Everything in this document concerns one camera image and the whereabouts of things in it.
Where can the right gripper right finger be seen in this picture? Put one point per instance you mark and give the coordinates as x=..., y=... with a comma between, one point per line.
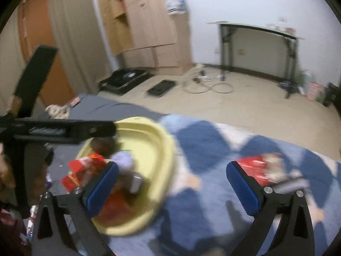
x=294, y=235

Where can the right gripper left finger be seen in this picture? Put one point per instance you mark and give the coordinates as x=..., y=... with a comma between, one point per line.
x=51, y=235

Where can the red white cigarette pack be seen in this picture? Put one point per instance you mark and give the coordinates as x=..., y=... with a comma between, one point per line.
x=82, y=171

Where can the beige cloth pile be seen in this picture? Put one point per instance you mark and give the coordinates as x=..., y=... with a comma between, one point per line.
x=58, y=112

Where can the large red flat box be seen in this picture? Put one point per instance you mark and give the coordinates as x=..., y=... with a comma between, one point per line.
x=267, y=169

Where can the white powder puff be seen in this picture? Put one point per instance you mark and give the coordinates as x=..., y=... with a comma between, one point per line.
x=125, y=161

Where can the yellow plastic basin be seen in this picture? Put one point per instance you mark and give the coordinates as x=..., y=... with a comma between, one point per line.
x=153, y=150

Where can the black open case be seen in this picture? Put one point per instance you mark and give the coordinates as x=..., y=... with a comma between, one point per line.
x=124, y=80

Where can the black tray on floor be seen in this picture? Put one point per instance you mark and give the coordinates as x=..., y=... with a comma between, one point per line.
x=162, y=88

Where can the wooden wardrobe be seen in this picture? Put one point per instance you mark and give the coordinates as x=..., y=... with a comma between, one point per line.
x=145, y=34

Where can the black folding table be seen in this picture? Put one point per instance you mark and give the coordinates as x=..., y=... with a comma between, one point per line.
x=258, y=51

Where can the hanging white blue bag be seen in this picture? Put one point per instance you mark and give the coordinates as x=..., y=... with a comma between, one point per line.
x=176, y=7

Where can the black bag by wall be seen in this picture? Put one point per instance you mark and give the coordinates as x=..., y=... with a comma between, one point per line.
x=331, y=92

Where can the pink bag by wall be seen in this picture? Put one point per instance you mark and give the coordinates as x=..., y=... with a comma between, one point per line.
x=313, y=91

